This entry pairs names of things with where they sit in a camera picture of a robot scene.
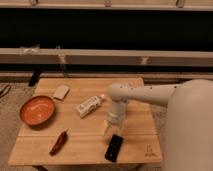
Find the white sponge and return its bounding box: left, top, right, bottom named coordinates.
left=53, top=85, right=69, bottom=100

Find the clear plastic cup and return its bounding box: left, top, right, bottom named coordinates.
left=102, top=119, right=124, bottom=136

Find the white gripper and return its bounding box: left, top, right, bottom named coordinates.
left=106, top=101, right=128, bottom=125

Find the red chili pepper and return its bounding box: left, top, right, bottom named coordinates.
left=49, top=131, right=68, bottom=156

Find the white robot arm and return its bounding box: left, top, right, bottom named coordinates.
left=106, top=79, right=213, bottom=171

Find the black rectangular object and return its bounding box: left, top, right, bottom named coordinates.
left=104, top=134, right=123, bottom=162

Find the lower wooden rail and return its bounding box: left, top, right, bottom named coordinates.
left=0, top=48, right=213, bottom=67

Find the white labelled bottle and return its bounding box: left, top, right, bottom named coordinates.
left=76, top=94, right=105, bottom=118

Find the wooden rail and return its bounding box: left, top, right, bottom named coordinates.
left=0, top=48, right=213, bottom=67
left=0, top=0, right=213, bottom=12

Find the orange ceramic bowl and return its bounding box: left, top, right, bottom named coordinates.
left=20, top=96, right=56, bottom=126

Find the upper wooden rail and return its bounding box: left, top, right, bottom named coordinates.
left=0, top=0, right=213, bottom=12

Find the wooden table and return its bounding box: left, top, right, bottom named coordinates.
left=8, top=78, right=162, bottom=166

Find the black cable on floor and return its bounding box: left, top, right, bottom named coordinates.
left=0, top=83, right=12, bottom=99

